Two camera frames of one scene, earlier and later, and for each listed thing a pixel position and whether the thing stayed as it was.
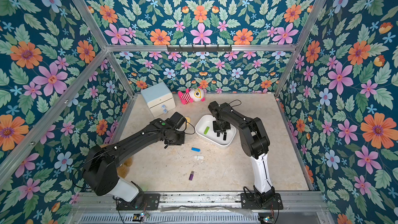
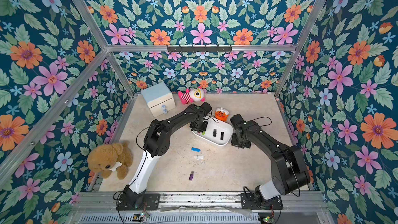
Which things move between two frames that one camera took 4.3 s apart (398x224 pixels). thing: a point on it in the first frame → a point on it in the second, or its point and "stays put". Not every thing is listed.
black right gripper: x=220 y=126 → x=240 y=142
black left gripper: x=181 y=141 → x=203 y=129
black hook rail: x=199 y=49 stays put
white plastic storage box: x=204 y=130 stays put
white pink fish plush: x=195 y=94 stays put
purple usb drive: x=191 y=176 stays put
